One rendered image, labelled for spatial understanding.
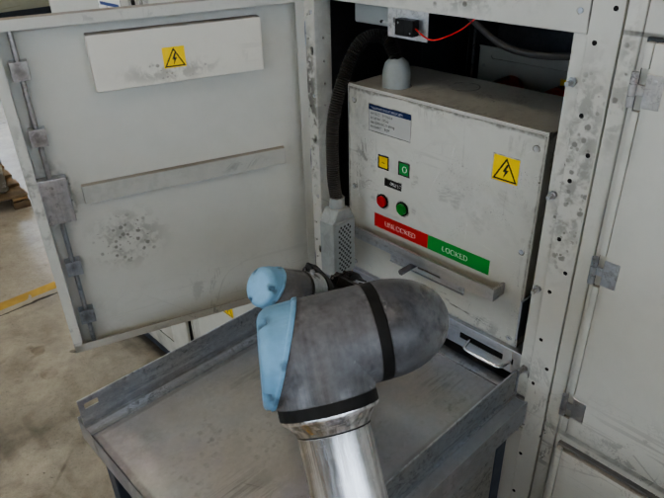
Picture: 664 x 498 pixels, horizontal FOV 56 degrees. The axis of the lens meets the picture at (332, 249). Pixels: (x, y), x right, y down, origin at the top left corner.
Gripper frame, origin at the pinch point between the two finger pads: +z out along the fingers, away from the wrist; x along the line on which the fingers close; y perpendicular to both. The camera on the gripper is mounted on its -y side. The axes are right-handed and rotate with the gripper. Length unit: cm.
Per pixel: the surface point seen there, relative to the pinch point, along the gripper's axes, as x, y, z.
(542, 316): 11.1, 36.2, 4.1
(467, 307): 4.8, 17.2, 12.8
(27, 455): -114, -117, 0
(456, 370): -8.8, 20.0, 12.9
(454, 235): 18.8, 12.0, 4.7
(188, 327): -56, -104, 42
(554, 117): 46, 25, 0
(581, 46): 54, 35, -20
